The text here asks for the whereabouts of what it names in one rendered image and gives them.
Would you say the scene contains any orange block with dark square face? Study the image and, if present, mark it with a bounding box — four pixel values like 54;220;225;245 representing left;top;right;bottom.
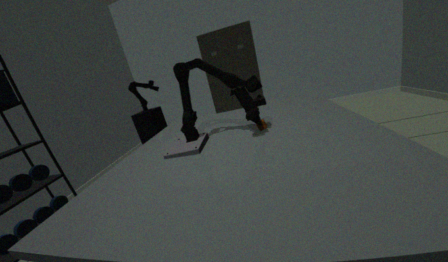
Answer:
257;119;268;131

